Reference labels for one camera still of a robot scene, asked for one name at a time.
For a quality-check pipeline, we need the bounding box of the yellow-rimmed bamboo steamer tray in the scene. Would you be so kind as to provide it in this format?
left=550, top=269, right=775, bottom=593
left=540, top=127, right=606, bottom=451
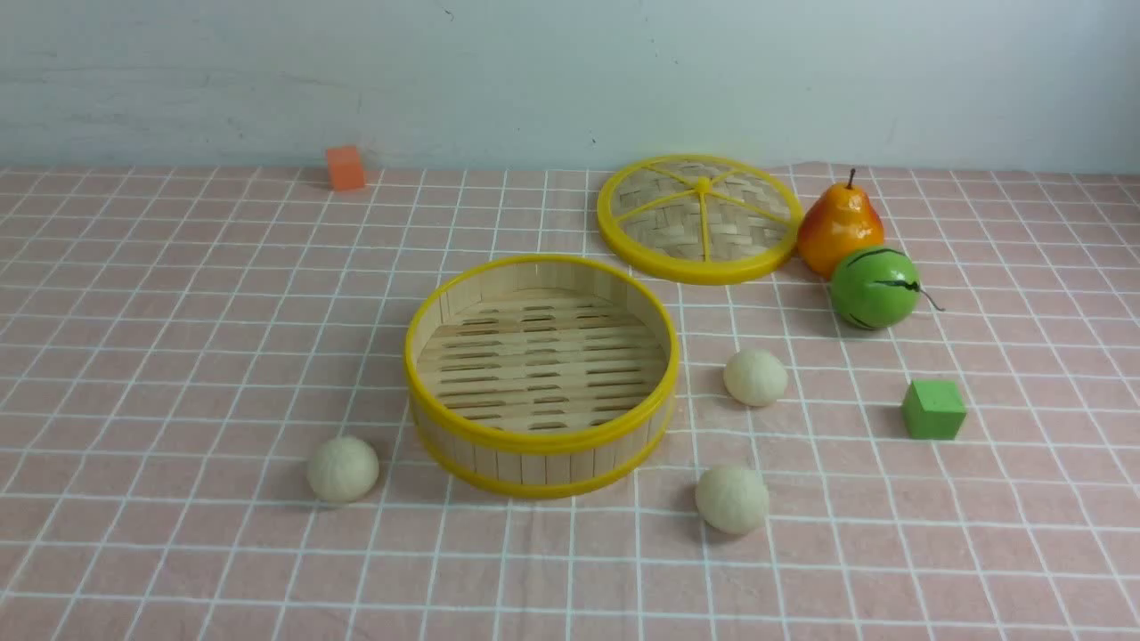
left=404, top=255, right=679, bottom=500

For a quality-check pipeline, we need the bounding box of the orange yellow toy pear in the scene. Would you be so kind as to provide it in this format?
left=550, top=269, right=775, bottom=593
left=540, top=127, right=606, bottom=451
left=795, top=167, right=884, bottom=279

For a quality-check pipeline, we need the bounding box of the orange cube block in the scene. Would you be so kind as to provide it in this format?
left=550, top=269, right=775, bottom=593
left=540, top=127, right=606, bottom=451
left=325, top=145, right=367, bottom=193

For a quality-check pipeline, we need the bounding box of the green toy watermelon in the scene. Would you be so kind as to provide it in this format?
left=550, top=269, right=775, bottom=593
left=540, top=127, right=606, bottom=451
left=829, top=245, right=945, bottom=331

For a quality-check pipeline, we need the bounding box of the green cube block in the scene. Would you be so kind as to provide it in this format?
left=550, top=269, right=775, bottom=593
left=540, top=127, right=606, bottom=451
left=901, top=378, right=966, bottom=441

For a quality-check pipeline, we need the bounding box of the yellow-rimmed woven steamer lid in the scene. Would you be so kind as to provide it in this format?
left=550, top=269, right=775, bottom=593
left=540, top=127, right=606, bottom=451
left=596, top=154, right=803, bottom=287

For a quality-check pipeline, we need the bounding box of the white bun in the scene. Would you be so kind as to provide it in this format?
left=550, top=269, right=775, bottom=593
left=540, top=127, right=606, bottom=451
left=695, top=466, right=770, bottom=536
left=306, top=435, right=381, bottom=503
left=723, top=348, right=789, bottom=407

